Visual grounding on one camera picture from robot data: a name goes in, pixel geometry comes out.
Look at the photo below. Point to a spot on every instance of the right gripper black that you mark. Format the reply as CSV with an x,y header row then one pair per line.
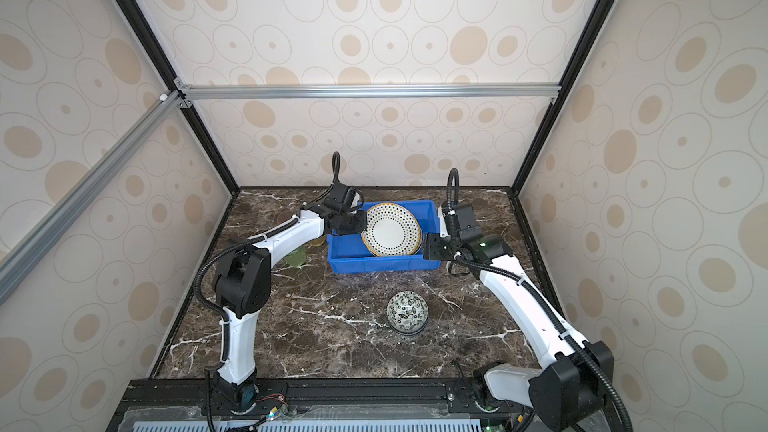
x,y
432,241

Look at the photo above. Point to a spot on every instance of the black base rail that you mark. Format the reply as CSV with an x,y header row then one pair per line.
x,y
290,404

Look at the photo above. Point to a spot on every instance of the dotted yellow rim plate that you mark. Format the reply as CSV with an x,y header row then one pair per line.
x,y
391,230

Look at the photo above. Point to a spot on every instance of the left diagonal aluminium frame bar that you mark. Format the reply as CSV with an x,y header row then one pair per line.
x,y
37,243

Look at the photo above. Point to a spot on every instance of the green transparent cup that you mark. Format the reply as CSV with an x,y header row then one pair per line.
x,y
296,258

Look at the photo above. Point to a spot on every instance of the horizontal aluminium frame bar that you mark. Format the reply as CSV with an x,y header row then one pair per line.
x,y
373,91

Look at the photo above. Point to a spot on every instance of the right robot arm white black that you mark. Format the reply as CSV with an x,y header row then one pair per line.
x,y
575,378

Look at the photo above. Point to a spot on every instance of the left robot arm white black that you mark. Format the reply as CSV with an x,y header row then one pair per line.
x,y
236,282

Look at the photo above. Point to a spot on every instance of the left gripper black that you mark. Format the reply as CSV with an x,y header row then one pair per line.
x,y
361,216

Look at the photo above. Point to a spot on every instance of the green floral ceramic bowl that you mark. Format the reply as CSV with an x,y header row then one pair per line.
x,y
407,313

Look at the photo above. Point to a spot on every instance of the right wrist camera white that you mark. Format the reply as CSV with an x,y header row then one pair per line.
x,y
442,224

